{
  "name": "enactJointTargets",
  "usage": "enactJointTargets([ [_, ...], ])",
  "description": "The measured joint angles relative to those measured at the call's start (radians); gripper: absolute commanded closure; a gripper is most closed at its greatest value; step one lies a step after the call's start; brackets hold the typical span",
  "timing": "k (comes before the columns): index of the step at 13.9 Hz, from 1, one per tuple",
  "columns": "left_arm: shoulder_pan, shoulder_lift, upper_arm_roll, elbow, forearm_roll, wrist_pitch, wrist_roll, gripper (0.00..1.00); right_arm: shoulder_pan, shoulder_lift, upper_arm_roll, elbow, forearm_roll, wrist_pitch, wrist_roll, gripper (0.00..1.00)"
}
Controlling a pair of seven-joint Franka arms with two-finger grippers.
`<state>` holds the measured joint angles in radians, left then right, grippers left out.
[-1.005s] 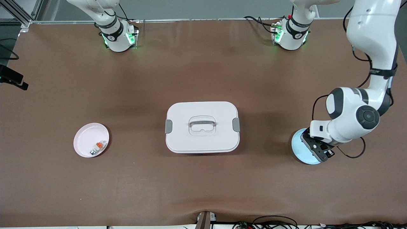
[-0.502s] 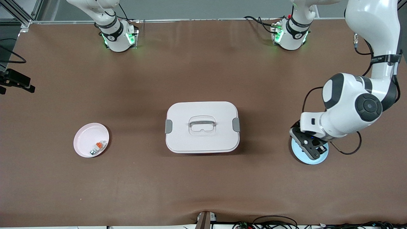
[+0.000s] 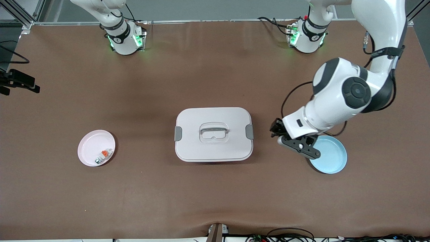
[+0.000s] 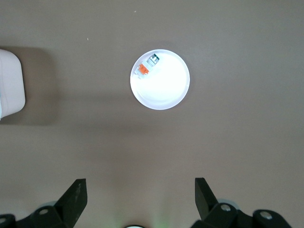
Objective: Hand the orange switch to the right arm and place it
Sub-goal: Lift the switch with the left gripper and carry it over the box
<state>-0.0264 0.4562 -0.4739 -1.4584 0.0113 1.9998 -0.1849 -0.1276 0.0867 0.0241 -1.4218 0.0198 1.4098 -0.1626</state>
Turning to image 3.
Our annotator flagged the light blue round plate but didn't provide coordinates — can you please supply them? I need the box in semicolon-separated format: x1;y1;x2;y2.
309;135;348;174

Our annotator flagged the white lidded storage box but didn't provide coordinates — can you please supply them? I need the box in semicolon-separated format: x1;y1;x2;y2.
174;107;254;163

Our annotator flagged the pink round plate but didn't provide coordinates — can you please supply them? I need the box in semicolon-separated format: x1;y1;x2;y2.
77;130;116;167

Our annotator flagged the brown table mat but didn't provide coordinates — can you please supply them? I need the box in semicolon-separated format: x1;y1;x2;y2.
0;18;430;241

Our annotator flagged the white orange electrical connector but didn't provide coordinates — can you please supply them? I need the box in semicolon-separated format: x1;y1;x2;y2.
94;148;113;165

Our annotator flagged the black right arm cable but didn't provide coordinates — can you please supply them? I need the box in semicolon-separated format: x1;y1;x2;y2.
0;42;30;64

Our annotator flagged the aluminium frame post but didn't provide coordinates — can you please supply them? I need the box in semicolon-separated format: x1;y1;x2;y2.
0;0;46;30
405;0;425;27

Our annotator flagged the black cable loop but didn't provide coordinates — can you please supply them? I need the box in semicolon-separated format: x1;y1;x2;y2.
266;228;315;242

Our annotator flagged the metal table clamp bracket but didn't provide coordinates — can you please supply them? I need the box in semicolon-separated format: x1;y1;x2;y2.
207;223;229;242

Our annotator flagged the silver table edge rail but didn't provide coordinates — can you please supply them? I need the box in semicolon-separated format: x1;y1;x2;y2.
32;18;412;26

